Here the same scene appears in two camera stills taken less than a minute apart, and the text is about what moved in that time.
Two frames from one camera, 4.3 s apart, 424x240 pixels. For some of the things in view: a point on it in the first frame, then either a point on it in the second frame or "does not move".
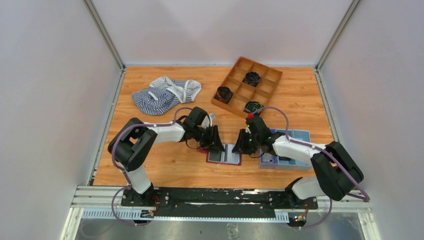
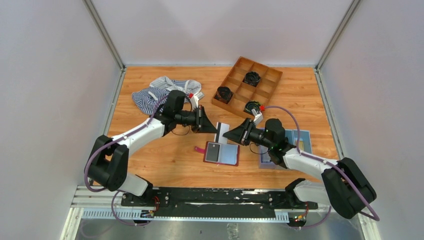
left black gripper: (208, 137) -> (200, 118)
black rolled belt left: (224, 94) does not move
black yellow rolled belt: (252, 105) does not move
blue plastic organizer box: (267, 160) does not move
